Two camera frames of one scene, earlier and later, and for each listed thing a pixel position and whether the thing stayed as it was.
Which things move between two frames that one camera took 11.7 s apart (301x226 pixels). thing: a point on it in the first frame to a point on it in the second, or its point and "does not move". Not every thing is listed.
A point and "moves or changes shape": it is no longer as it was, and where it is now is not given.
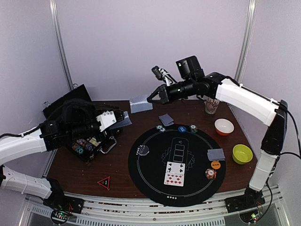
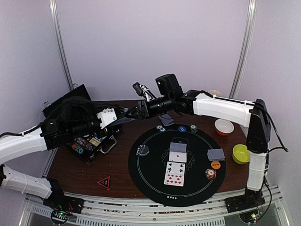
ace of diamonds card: (140, 104) moves or changes shape
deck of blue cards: (126, 121) moves or changes shape
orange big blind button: (215, 165) does not move
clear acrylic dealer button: (143, 150) does not move
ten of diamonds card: (174, 179) does not move
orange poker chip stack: (210, 173) does not move
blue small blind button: (182, 129) does not move
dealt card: (216, 154) does not move
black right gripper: (163, 93) to (142, 108)
